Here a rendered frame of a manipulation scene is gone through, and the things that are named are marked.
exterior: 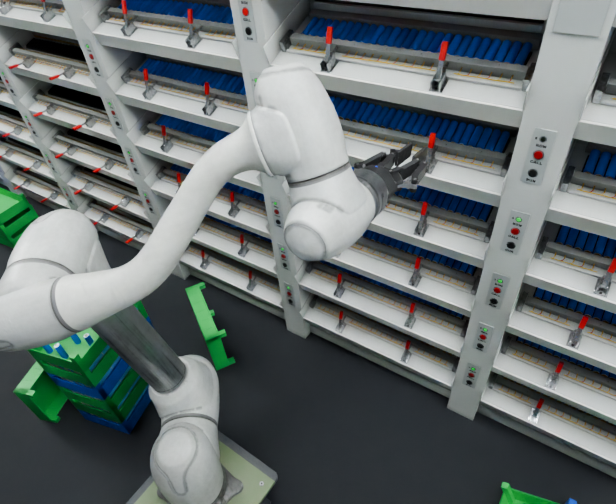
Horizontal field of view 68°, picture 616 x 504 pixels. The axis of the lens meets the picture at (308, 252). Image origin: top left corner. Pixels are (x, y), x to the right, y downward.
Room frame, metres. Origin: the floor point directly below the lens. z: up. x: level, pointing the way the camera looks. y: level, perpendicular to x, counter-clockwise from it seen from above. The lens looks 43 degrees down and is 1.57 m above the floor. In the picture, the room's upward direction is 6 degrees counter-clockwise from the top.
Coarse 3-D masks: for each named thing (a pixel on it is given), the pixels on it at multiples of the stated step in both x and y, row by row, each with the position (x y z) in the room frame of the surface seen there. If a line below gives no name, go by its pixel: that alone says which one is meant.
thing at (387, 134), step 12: (348, 132) 1.08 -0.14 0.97; (360, 132) 1.08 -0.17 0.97; (372, 132) 1.05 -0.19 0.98; (384, 132) 1.04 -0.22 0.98; (396, 132) 1.02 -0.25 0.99; (420, 144) 0.98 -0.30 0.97; (444, 144) 0.95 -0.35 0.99; (456, 144) 0.94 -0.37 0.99; (456, 156) 0.92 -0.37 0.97; (468, 156) 0.91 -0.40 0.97; (480, 156) 0.89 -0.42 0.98; (492, 156) 0.88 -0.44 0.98; (504, 156) 0.87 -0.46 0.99
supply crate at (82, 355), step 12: (96, 336) 0.95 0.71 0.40; (36, 348) 0.90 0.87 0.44; (72, 348) 0.92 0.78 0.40; (84, 348) 0.91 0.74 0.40; (96, 348) 0.89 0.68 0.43; (48, 360) 0.87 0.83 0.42; (60, 360) 0.84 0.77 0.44; (72, 360) 0.82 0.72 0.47; (84, 360) 0.84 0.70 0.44; (84, 372) 0.82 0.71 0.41
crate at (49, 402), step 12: (36, 372) 0.99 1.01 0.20; (24, 384) 0.94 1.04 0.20; (36, 384) 0.98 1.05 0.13; (48, 384) 1.01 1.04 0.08; (24, 396) 0.90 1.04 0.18; (36, 396) 0.96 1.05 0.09; (48, 396) 0.99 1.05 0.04; (60, 396) 1.00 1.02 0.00; (36, 408) 0.90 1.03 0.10; (48, 408) 0.96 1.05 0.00; (60, 408) 0.95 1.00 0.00; (48, 420) 0.90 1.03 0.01
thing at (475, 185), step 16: (352, 144) 1.06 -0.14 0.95; (368, 144) 1.04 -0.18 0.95; (400, 144) 1.01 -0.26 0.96; (512, 144) 0.92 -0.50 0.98; (352, 160) 1.02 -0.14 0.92; (464, 160) 0.91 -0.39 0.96; (432, 176) 0.89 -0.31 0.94; (448, 176) 0.88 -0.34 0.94; (464, 176) 0.87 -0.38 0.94; (480, 176) 0.86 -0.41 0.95; (496, 176) 0.85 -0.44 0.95; (448, 192) 0.88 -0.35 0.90; (464, 192) 0.85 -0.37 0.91; (480, 192) 0.82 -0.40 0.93; (496, 192) 0.80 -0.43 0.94
